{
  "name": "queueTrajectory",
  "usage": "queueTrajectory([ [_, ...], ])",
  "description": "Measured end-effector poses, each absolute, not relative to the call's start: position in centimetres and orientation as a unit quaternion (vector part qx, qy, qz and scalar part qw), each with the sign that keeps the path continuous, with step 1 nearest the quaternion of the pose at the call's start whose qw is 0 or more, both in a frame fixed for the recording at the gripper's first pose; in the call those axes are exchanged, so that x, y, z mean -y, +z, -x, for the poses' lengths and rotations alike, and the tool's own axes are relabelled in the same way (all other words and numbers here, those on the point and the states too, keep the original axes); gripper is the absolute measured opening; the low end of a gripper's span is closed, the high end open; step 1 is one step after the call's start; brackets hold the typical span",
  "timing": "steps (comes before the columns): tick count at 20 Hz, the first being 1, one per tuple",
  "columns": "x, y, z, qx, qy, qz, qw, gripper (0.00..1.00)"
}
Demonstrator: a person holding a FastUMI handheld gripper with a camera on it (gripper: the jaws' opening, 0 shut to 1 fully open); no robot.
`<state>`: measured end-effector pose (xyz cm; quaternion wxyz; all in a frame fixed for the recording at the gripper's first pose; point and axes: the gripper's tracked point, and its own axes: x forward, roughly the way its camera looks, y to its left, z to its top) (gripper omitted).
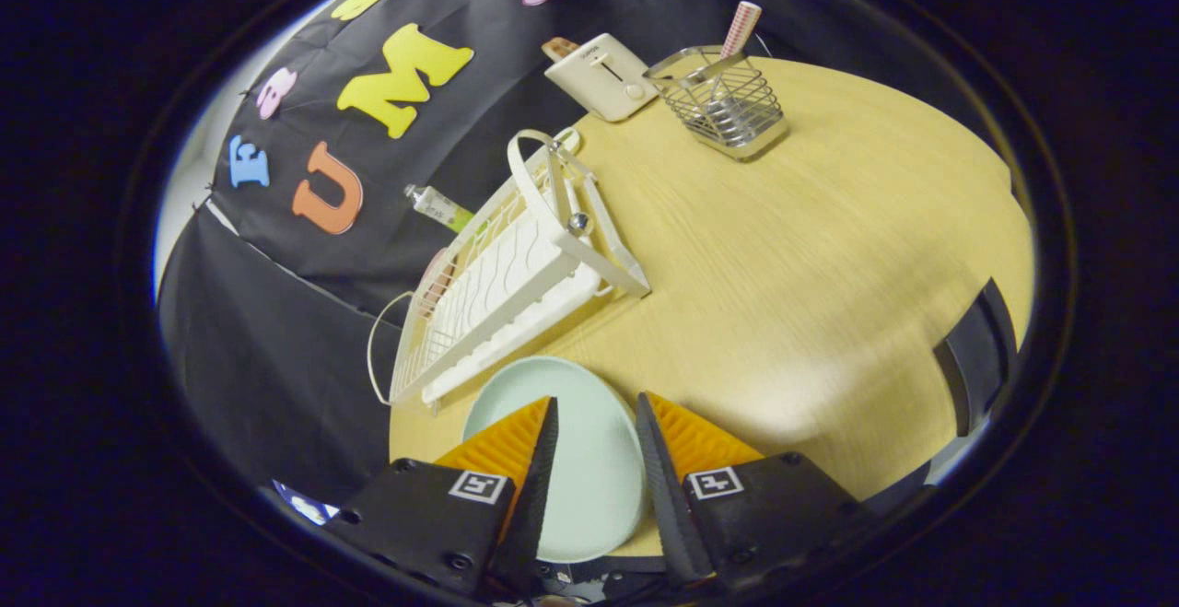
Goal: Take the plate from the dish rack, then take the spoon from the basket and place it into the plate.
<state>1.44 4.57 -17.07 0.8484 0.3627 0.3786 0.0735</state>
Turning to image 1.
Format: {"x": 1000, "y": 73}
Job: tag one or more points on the black chair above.
{"x": 976, "y": 358}

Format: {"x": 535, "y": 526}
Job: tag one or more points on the clear bottle with green label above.
{"x": 440, "y": 207}

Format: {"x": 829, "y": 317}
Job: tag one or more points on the pale green plate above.
{"x": 594, "y": 460}

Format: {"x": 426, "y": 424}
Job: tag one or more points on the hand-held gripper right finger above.
{"x": 665, "y": 496}

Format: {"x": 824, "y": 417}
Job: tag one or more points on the toasted bread slice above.
{"x": 558, "y": 47}

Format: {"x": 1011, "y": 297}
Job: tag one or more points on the black backdrop cloth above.
{"x": 276, "y": 358}

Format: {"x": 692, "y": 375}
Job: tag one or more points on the white dish rack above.
{"x": 516, "y": 280}

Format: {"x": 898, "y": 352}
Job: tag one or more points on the white toaster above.
{"x": 603, "y": 77}

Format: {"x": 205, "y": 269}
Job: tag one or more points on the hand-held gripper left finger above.
{"x": 534, "y": 496}

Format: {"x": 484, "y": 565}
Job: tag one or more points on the pink plate with food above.
{"x": 435, "y": 277}

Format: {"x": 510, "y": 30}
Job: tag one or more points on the blue and white sheet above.
{"x": 304, "y": 503}

